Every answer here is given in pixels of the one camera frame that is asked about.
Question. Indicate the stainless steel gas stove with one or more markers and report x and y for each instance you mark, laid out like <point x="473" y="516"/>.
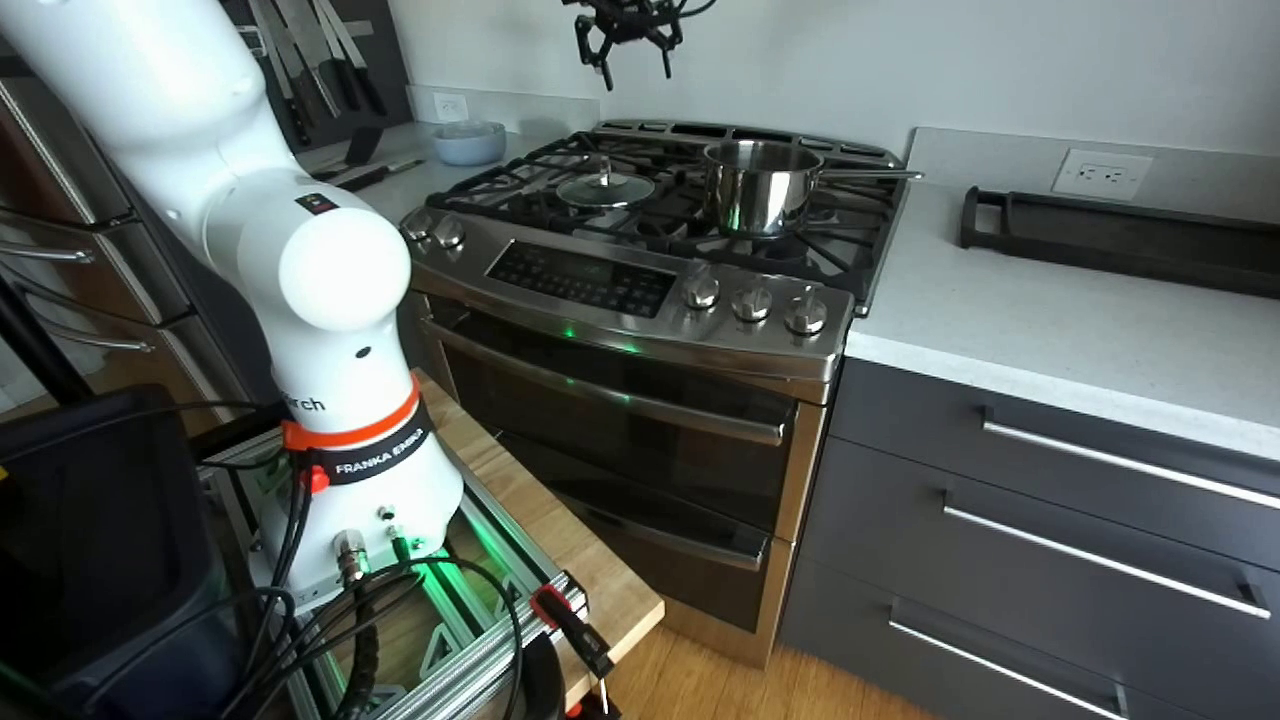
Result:
<point x="661" y="378"/>

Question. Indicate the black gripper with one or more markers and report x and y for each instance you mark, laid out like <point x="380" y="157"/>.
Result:
<point x="607" y="20"/>

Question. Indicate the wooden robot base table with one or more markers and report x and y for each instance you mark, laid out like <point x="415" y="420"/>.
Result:
<point x="618" y="602"/>

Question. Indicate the black bin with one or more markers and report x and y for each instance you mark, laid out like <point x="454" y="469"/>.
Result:
<point x="108" y="583"/>

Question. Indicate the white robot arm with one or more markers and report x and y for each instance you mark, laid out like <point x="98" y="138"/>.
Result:
<point x="183" y="111"/>

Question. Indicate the top grey drawer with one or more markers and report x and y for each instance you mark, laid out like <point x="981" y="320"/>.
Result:
<point x="1120" y="474"/>

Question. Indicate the grey drawer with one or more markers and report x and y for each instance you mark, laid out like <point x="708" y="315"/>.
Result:
<point x="970" y="673"/>
<point x="1120" y="474"/>
<point x="1021" y="566"/>

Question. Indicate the white round bowl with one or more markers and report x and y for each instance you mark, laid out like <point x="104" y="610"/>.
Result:
<point x="464" y="147"/>

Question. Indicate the right wall outlet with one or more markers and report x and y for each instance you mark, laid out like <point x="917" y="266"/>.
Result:
<point x="1100" y="172"/>

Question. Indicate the middle grey drawer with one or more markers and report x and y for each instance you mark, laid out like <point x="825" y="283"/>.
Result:
<point x="1021" y="566"/>

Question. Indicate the silver pot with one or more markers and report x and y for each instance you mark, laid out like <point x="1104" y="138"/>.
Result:
<point x="758" y="185"/>

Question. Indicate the bottom grey drawer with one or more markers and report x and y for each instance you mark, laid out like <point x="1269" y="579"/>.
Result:
<point x="970" y="673"/>

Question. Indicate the black griddle tray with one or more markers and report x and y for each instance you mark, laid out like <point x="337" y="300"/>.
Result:
<point x="1117" y="238"/>

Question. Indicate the black knife rack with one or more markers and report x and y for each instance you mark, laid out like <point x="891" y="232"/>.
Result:
<point x="329" y="64"/>

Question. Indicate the white wall outlet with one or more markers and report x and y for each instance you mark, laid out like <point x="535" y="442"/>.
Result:
<point x="449" y="105"/>

